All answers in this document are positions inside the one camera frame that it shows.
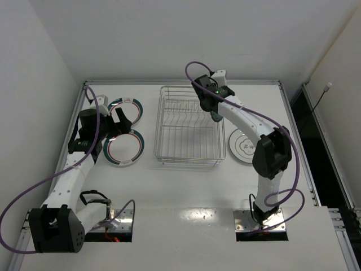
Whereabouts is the near green red rimmed plate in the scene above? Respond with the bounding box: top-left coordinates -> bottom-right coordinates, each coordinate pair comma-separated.
103,129 -> 145,167

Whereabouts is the white plate with grey rim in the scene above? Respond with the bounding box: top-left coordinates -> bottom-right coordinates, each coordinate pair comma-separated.
228,129 -> 256,164

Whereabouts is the far green red rimmed plate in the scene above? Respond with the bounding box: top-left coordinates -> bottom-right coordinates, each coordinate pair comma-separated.
108,97 -> 143,126

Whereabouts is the black cable with white plug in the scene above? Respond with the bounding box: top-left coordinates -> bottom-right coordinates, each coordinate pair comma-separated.
310,82 -> 333,112

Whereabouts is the right black base cable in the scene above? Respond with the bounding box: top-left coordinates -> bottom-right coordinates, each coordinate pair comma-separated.
248,193 -> 259,221

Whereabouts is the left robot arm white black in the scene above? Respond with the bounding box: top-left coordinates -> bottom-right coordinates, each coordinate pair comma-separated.
28,106 -> 132,253

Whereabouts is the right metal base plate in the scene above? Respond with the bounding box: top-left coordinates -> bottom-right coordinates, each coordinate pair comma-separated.
233,209 -> 287,233

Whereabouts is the small blue patterned plate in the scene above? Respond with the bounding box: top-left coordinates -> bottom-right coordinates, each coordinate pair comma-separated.
210,111 -> 223,123

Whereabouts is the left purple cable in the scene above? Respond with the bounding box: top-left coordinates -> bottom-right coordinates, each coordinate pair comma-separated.
0,86 -> 136,255

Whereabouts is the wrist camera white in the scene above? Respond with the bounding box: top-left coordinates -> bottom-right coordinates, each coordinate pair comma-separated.
211,69 -> 227,86
89,94 -> 108,111

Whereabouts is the left black base cable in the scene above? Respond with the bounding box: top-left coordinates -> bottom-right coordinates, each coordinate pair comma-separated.
80,190 -> 112,220

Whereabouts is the metal base plate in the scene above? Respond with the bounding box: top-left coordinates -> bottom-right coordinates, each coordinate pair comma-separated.
108,209 -> 134,234
233,209 -> 287,233

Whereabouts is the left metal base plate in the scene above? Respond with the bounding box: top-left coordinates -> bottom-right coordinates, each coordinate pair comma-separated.
108,209 -> 134,234

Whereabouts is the green red rimmed plate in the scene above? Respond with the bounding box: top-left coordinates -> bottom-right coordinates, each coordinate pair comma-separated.
103,129 -> 145,167
108,97 -> 143,126

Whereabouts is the metal wire dish rack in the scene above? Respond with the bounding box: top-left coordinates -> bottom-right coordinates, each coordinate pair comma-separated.
154,85 -> 226,167

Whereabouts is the black base cable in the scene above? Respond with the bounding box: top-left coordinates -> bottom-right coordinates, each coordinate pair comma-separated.
80,190 -> 112,220
248,193 -> 259,221

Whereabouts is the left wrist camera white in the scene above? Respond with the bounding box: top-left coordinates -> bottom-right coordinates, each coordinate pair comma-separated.
89,94 -> 108,111

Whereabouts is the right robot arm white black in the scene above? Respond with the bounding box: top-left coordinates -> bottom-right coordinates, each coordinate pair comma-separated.
192,75 -> 292,224

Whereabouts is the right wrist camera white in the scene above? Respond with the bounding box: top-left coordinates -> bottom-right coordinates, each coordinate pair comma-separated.
211,69 -> 227,86

